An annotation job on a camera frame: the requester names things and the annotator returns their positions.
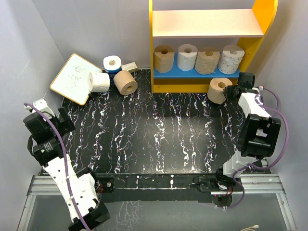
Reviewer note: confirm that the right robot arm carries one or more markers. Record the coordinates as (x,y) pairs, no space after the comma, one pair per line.
(258,135)

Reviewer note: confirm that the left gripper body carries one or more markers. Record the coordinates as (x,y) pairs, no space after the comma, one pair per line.
(52,130)

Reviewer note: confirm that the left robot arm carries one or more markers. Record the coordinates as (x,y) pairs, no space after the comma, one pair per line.
(78,190)

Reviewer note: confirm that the white roll on blue box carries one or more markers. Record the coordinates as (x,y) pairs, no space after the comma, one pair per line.
(112,63)

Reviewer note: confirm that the brown roll front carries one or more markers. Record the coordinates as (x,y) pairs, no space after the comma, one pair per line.
(163,58)

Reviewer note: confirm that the yellow shelf unit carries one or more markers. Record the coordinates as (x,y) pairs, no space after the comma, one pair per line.
(249,26)

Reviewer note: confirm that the small beige carton box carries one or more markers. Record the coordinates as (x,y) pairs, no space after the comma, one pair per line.
(130,67)

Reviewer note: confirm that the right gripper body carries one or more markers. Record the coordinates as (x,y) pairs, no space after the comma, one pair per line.
(230,92)

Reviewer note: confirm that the white dotted paper roll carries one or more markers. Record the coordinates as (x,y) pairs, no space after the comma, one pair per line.
(230,59)

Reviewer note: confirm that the small whiteboard wooden frame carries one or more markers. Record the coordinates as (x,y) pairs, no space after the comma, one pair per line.
(72,80)

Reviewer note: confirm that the aluminium rail frame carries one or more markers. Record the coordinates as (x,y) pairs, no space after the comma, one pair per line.
(178,187)

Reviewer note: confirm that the white roll lying sideways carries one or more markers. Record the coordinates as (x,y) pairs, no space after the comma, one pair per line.
(98,82)

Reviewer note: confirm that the blue box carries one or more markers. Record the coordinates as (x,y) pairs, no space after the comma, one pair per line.
(112,74)

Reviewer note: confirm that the brown roll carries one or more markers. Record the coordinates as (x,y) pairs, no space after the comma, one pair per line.
(125,82)
(217,88)
(163,58)
(207,60)

